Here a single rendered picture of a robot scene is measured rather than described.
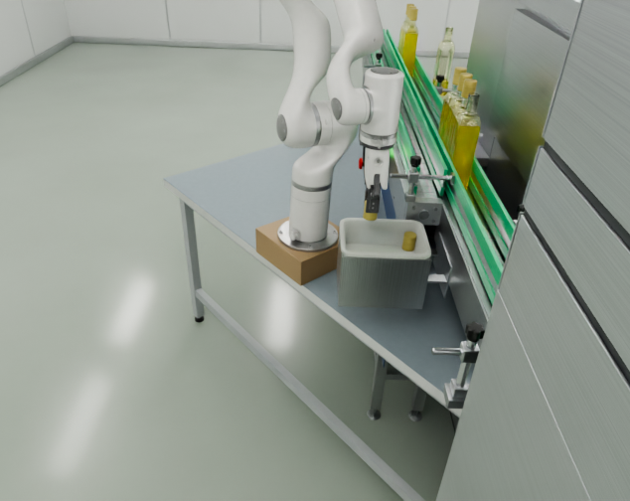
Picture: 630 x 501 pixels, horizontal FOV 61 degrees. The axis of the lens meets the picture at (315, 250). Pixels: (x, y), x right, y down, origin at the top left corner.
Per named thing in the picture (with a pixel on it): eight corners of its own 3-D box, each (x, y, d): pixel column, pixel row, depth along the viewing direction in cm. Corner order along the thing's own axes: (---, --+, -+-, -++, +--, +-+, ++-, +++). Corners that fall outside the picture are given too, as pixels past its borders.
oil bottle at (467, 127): (467, 189, 150) (483, 116, 138) (447, 189, 150) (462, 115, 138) (463, 180, 155) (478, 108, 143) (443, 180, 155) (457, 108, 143)
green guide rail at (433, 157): (443, 196, 145) (448, 169, 141) (439, 196, 145) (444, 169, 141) (383, 44, 291) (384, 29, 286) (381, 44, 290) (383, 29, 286)
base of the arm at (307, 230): (311, 259, 156) (316, 204, 146) (264, 235, 165) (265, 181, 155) (350, 236, 168) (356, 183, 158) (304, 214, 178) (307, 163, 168)
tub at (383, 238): (427, 284, 133) (433, 256, 129) (339, 281, 133) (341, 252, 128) (417, 247, 148) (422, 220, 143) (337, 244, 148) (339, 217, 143)
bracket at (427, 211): (439, 227, 146) (443, 204, 142) (404, 225, 145) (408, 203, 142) (436, 220, 149) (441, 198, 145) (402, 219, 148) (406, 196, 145)
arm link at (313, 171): (284, 176, 159) (287, 97, 146) (338, 168, 166) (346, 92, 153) (302, 194, 150) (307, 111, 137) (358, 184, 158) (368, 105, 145)
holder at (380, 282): (443, 309, 138) (454, 261, 130) (338, 306, 138) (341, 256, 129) (431, 270, 152) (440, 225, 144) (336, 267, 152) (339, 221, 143)
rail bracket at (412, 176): (450, 204, 142) (459, 161, 135) (388, 202, 142) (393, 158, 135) (448, 199, 144) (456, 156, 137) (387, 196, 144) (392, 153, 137)
